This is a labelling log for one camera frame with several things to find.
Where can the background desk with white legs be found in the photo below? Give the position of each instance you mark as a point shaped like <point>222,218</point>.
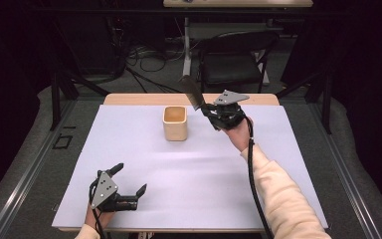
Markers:
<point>238,3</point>

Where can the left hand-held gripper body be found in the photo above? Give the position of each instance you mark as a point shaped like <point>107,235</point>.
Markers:
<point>103,190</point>

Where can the black horizontal frame bar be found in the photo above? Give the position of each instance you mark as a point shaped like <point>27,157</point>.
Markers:
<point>112,11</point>

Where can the square wooden cup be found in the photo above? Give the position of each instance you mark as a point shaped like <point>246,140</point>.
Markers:
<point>175,127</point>

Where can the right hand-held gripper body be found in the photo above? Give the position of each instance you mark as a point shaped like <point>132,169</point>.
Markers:
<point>230,111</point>

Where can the black folding chair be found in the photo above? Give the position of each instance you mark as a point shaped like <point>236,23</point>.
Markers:
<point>232,66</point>

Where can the person's right hand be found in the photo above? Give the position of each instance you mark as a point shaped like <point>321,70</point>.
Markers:
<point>240,134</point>

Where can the white table mat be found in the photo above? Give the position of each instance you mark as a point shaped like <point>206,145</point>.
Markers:
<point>185,186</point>

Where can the black metal stand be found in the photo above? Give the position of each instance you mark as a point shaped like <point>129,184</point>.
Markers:
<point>326,103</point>
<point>55,99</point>

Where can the aluminium floor rail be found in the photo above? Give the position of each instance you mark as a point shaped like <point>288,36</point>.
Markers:
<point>23,179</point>
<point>348,186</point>

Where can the person's left hand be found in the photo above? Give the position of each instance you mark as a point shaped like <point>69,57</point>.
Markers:
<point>94,217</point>

